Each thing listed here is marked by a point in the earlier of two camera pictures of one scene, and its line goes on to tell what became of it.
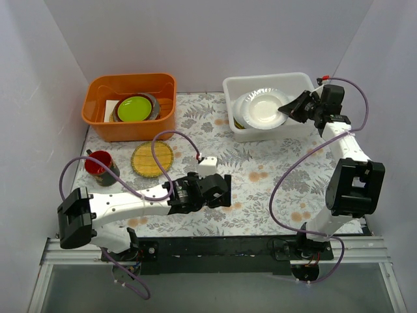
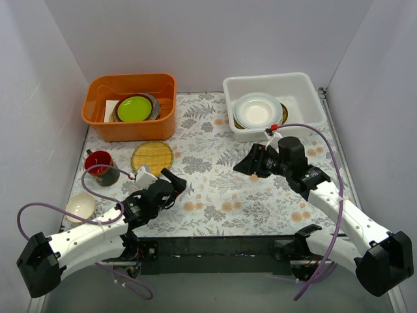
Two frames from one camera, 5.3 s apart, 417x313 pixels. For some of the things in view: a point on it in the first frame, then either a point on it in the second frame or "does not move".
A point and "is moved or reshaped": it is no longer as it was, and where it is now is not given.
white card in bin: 109,105 does not move
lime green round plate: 134,109 does not move
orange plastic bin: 129,107 does not move
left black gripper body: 204,193 -> 168,190
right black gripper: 307,109 -> 257,160
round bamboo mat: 144,163 does not move
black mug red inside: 101,176 does not move
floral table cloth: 278,187 does not move
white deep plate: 260,109 is moved or reshaped
